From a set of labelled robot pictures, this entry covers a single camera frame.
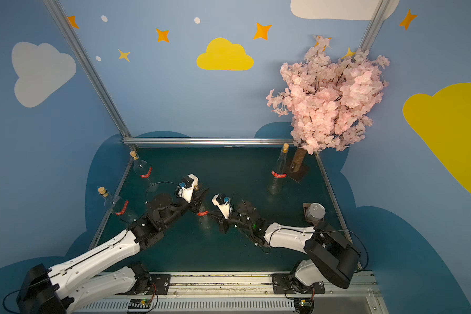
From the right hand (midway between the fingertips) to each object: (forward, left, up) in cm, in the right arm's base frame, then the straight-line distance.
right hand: (211, 211), depth 78 cm
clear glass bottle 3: (+18, +34, +3) cm, 39 cm away
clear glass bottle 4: (0, +39, 0) cm, 39 cm away
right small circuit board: (-28, -38, -19) cm, 51 cm away
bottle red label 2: (+19, -28, +1) cm, 34 cm away
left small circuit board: (-31, +25, -18) cm, 44 cm away
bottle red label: (-2, +3, +1) cm, 4 cm away
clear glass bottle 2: (+24, -29, -16) cm, 41 cm away
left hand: (+6, +3, +11) cm, 13 cm away
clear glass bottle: (+1, +5, -12) cm, 13 cm away
